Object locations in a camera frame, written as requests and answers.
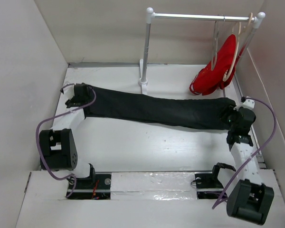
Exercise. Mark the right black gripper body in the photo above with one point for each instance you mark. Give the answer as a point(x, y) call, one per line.
point(231, 118)

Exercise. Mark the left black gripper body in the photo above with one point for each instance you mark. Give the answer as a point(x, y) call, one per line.
point(70, 100)

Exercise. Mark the black trousers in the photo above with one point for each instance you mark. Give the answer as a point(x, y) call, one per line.
point(201, 114)

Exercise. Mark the grey wire hanger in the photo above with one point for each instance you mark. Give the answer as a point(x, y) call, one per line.
point(214, 45)

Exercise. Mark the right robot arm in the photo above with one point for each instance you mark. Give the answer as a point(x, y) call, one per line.
point(249, 198)

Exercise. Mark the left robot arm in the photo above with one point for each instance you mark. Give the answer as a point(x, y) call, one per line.
point(54, 136)

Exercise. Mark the wooden hanger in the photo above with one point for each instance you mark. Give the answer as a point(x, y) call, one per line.
point(237, 36)

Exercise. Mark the red garment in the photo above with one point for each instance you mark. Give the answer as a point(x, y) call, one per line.
point(208, 80)

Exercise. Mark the silver foil tape strip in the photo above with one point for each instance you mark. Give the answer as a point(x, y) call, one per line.
point(153, 186)

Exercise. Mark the white clothes rack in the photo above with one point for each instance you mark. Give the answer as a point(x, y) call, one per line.
point(150, 14)

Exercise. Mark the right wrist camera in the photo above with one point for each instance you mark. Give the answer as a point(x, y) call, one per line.
point(246, 102)

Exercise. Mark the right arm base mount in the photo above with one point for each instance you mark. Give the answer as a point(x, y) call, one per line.
point(207, 184)

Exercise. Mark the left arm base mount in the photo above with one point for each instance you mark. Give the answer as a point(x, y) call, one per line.
point(96, 186)

